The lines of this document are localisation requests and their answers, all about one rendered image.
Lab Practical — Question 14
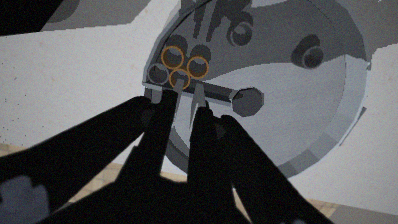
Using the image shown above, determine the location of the bronze bushing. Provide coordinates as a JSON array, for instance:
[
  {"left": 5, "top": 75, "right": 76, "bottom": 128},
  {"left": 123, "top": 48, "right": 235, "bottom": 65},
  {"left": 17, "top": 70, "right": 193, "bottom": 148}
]
[
  {"left": 187, "top": 54, "right": 209, "bottom": 79},
  {"left": 169, "top": 65, "right": 191, "bottom": 90},
  {"left": 161, "top": 45, "right": 185, "bottom": 70}
]

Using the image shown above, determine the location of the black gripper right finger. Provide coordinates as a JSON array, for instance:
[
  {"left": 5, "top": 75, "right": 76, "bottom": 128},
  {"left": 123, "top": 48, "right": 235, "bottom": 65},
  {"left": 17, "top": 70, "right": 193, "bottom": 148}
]
[{"left": 187, "top": 83, "right": 334, "bottom": 224}]

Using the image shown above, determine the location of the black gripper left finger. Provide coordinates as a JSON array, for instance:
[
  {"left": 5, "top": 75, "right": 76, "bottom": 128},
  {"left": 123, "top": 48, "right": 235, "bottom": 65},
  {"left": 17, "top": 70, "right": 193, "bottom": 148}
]
[{"left": 0, "top": 79, "right": 184, "bottom": 224}]

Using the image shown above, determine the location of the grey metal bushing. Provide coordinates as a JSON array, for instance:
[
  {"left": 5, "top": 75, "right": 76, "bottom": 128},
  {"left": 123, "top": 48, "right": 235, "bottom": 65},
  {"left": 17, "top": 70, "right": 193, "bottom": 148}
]
[
  {"left": 227, "top": 22, "right": 254, "bottom": 48},
  {"left": 147, "top": 60, "right": 172, "bottom": 85},
  {"left": 291, "top": 45, "right": 325, "bottom": 70}
]

